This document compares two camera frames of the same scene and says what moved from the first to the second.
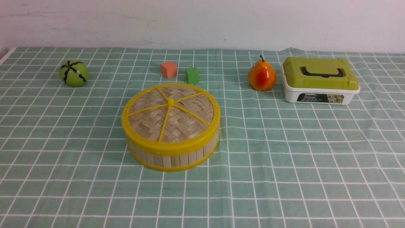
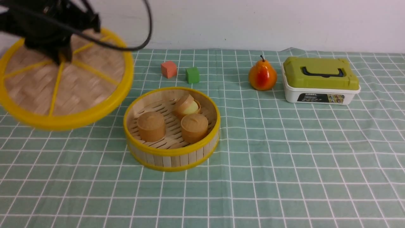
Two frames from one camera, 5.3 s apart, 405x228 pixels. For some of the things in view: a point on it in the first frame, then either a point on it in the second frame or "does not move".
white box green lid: x=319 y=81 does not move
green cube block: x=192 y=75 does not move
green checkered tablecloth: x=63 y=163 does not move
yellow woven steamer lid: x=171 y=118 -> x=89 y=85
